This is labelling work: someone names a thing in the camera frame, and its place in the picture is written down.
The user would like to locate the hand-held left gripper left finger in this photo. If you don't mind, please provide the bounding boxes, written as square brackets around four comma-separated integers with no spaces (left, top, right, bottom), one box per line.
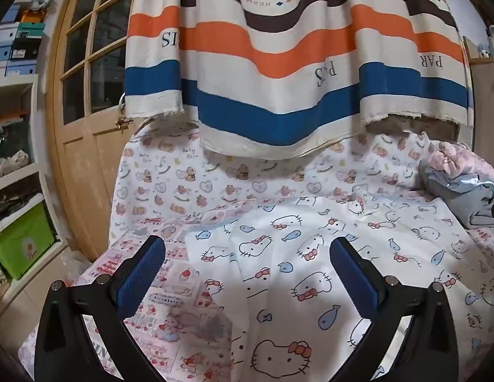
[34,236,168,382]

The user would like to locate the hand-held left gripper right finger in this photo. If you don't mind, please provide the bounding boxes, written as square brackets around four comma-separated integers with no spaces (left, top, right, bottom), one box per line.
[329,237,459,382]

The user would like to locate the white cat print pants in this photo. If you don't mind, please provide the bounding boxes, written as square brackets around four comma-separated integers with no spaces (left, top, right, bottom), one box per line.
[183,195,494,382]

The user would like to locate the pink patchwork print bed sheet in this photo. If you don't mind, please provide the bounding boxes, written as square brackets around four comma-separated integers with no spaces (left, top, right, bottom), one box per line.
[18,203,494,382]

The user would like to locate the white bear print sheet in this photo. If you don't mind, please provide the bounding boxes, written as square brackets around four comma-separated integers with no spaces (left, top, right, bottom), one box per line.
[109,121,470,223]

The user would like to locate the green storage box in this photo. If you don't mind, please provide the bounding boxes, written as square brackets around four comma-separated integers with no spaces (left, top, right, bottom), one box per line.
[0,203,59,281]

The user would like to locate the wooden door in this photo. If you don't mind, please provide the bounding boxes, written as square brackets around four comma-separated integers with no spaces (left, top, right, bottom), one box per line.
[46,0,152,263]

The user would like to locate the folded pink grey blanket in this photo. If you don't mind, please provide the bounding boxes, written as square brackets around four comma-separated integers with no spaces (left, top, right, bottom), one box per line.
[418,141,494,229]

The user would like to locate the metal door latch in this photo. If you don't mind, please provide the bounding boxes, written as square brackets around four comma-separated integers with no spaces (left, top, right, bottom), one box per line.
[116,92,133,131]

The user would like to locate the brown bed headboard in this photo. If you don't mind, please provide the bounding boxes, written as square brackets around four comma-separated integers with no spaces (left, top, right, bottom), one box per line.
[368,113,462,144]

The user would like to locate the white shelf unit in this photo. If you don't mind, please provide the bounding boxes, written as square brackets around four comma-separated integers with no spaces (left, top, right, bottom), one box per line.
[0,72,68,299]

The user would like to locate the wooden cabinet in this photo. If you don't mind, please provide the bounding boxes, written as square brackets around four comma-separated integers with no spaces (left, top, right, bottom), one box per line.
[464,36,494,156]

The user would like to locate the striped curtain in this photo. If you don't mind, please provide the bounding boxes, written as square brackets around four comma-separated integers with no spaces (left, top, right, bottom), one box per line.
[123,0,474,160]

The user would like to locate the stack of shoe boxes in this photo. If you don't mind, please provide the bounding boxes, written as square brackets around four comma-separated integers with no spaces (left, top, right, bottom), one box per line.
[0,2,46,78]

